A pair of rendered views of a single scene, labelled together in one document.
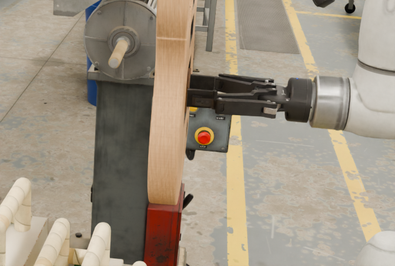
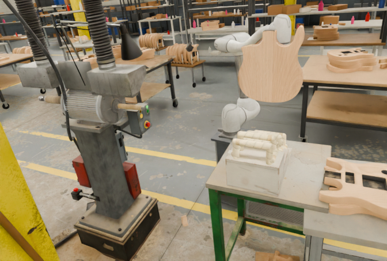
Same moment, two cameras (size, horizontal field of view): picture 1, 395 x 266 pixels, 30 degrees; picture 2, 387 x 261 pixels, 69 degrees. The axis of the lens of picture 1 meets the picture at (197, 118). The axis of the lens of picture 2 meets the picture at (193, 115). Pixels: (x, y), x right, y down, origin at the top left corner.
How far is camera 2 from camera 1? 1.81 m
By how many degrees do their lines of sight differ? 57
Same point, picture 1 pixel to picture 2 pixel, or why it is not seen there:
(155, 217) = (130, 172)
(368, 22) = (284, 31)
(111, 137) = (106, 154)
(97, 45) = (107, 113)
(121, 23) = (112, 98)
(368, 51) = (285, 38)
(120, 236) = (121, 191)
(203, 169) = (36, 179)
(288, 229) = not seen: hidden behind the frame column
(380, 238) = (229, 107)
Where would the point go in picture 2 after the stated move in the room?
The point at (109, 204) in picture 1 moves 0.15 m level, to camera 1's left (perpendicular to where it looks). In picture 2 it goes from (114, 181) to (101, 194)
